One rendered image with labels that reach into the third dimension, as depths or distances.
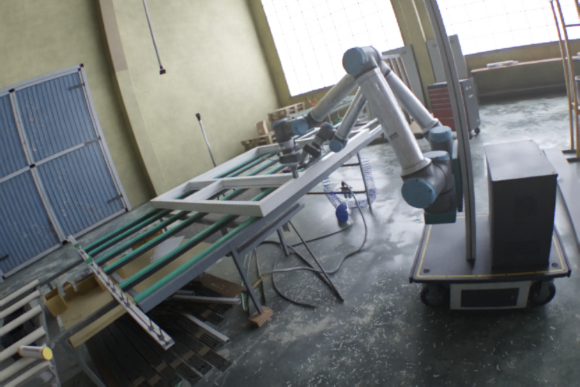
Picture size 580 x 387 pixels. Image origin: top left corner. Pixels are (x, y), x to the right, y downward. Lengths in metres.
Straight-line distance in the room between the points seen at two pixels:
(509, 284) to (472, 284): 0.20
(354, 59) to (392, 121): 0.29
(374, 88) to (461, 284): 1.11
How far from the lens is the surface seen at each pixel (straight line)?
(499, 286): 1.71
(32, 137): 7.72
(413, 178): 1.22
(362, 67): 1.22
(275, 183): 2.00
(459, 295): 1.75
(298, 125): 1.59
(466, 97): 5.01
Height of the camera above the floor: 1.42
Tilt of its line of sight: 14 degrees down
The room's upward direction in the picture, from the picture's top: 17 degrees counter-clockwise
